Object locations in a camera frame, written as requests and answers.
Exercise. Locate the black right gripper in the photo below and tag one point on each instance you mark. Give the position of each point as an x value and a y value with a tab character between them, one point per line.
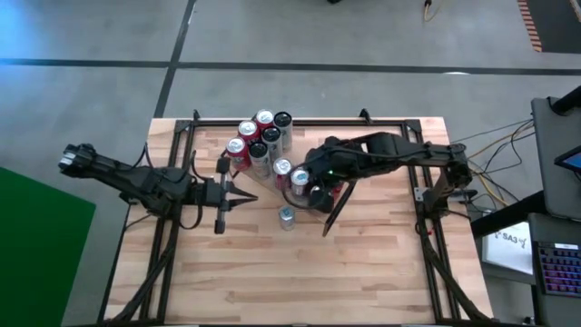
336	168

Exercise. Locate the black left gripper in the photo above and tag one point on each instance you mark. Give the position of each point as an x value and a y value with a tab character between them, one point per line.
220	195

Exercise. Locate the red cola can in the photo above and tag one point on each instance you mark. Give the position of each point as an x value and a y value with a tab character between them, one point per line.
282	172
337	190

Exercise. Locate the blue silver Red Bull can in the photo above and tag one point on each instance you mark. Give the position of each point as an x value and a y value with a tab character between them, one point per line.
299	181
287	217

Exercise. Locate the white Celsius can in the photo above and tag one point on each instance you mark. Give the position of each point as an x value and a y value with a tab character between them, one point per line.
282	127
271	138
258	156

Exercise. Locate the red strawberry Fanta can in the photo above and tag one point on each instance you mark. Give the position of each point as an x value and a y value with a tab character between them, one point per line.
237	152
264	117
249	131

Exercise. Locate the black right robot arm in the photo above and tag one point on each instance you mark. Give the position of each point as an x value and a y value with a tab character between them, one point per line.
417	154

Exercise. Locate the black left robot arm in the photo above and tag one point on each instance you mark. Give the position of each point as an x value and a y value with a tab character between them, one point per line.
136	179

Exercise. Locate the black clamp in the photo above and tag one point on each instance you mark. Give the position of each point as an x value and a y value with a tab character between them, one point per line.
196	114
364	115

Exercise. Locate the white paper sign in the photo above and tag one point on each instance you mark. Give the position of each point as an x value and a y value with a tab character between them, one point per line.
508	247

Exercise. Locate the grey side desk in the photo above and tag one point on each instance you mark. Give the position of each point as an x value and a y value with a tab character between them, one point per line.
544	159

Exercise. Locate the green floor mat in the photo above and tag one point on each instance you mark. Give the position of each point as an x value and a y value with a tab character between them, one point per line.
36	250

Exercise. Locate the tablet with blue screen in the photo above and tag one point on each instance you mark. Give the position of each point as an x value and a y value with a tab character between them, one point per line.
572	160

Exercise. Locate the black pole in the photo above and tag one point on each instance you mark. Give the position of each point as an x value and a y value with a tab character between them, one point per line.
567	100

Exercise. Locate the black backlit keyboard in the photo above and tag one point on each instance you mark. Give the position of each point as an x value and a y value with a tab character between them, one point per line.
560	268

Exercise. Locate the black striped floor mat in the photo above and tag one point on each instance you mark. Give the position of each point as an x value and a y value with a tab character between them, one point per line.
558	22

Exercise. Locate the wooden shelf black metal frame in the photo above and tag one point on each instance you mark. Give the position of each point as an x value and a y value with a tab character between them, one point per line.
299	152

